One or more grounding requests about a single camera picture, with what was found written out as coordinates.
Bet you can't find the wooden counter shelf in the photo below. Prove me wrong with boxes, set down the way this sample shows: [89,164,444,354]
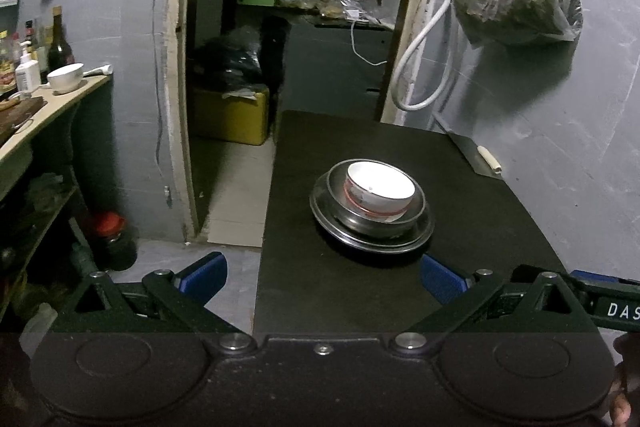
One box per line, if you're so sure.
[0,74,112,170]

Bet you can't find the thin white cable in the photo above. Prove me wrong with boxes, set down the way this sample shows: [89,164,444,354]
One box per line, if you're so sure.
[349,19,389,68]

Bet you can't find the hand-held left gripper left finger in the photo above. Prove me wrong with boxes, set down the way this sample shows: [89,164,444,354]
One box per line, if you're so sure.
[56,251,257,354]

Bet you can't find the dark jar with red lid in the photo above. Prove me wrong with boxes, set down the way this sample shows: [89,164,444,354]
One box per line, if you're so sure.
[89,211,139,273]

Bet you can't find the white ceramic bowl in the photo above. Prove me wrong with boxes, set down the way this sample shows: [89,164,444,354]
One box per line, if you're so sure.
[346,161,418,217]

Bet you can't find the cleaver with cream handle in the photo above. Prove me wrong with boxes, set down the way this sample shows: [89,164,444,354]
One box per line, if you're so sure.
[434,116,504,178]

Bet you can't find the sauce bottle with red label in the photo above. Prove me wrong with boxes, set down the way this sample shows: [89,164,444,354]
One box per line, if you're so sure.
[0,29,22,96]

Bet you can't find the dark grey cabinet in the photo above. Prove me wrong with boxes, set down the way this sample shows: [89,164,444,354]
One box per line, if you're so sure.
[284,19,397,124]

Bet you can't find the wall cable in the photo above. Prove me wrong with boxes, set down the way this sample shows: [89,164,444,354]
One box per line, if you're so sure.
[152,0,174,208]

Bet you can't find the wooden cutting board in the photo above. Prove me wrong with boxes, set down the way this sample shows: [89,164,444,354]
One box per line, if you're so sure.
[0,95,49,144]

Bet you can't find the person's right hand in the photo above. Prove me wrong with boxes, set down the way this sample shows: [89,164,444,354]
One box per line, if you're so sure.
[608,332,640,427]

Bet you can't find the black garbage bag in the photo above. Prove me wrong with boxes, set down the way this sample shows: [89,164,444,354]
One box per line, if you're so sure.
[192,34,267,96]

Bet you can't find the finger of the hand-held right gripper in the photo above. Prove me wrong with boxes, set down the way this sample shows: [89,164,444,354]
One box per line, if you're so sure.
[509,264,640,286]

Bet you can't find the white door frame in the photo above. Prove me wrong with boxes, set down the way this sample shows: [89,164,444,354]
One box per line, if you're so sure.
[164,0,202,244]

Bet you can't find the dark glass bottle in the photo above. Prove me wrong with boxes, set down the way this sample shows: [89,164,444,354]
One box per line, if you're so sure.
[47,6,76,74]

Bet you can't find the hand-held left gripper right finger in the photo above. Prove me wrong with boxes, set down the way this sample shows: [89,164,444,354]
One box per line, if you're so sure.
[389,253,602,356]

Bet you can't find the white hose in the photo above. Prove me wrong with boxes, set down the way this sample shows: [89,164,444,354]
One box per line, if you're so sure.
[392,0,464,113]

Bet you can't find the yellow bin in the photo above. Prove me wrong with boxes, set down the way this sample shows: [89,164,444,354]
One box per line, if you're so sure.
[192,86,271,148]

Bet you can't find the stainless steel plate with sticker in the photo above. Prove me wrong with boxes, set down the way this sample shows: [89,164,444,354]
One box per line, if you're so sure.
[308,169,435,244]

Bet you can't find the white pump bottle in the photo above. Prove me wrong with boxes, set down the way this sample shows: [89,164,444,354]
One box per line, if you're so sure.
[14,41,41,94]

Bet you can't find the small white bowl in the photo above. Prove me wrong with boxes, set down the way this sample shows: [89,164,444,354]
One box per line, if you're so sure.
[46,62,85,94]

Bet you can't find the deep stainless steel bowl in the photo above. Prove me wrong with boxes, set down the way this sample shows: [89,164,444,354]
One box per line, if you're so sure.
[327,160,429,236]

